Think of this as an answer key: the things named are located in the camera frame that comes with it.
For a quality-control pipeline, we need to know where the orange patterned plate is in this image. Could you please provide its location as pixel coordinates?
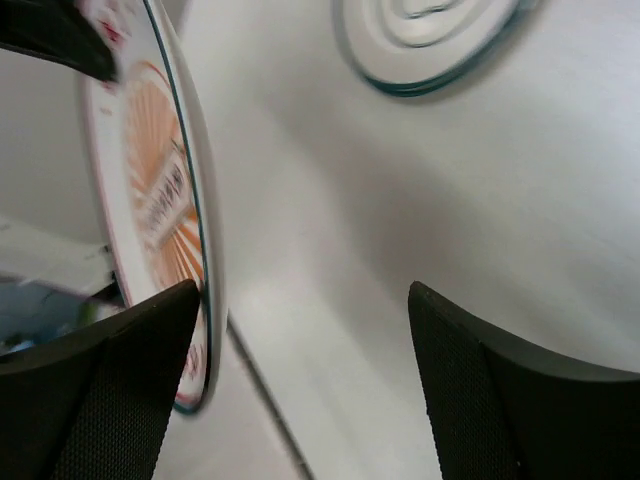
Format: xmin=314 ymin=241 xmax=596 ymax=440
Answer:
xmin=79 ymin=1 xmax=228 ymax=415

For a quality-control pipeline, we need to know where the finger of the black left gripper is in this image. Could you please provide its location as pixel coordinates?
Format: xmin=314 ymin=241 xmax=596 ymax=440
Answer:
xmin=1 ymin=0 xmax=118 ymax=82

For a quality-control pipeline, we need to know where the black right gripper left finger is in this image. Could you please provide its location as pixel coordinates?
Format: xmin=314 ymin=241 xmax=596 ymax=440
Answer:
xmin=1 ymin=280 xmax=200 ymax=479

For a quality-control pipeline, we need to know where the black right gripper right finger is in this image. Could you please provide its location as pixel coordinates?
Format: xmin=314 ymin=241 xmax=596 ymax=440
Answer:
xmin=408 ymin=282 xmax=639 ymax=479

